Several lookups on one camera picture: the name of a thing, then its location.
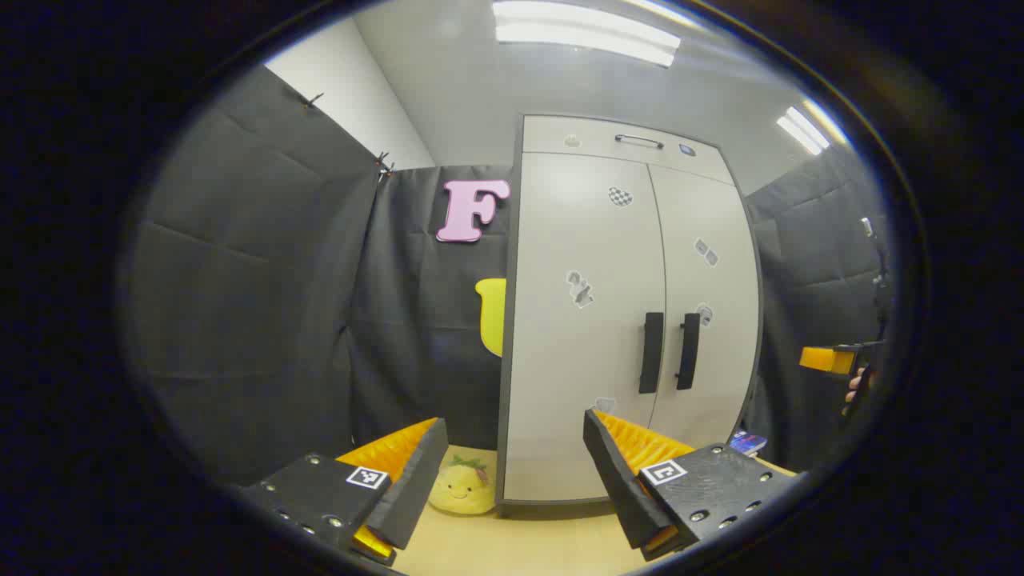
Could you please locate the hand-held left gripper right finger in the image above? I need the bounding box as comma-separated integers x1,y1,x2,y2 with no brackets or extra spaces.
582,408,801,562

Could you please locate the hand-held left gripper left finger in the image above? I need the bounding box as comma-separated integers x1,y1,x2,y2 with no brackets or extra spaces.
240,416,450,567

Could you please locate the grey cabinet door box sticker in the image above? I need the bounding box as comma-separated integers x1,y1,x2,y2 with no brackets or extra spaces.
648,164,761,449

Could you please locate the grey cabinet door checkered sticker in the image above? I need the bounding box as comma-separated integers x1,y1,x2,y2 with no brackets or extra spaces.
502,152,666,505

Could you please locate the grey double-door shoe cabinet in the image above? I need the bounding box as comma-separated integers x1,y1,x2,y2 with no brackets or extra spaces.
496,114,765,517

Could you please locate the yellow pineapple plush toy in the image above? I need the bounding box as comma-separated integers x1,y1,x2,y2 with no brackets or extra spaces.
428,454,498,515

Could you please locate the small ceiling light panel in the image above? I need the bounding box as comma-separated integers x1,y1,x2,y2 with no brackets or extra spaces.
776,100,841,157

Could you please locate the black backdrop cloth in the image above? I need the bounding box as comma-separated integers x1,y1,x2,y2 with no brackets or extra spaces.
132,64,893,489

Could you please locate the large ceiling light panel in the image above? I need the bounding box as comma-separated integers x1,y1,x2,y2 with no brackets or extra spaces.
492,0,681,67

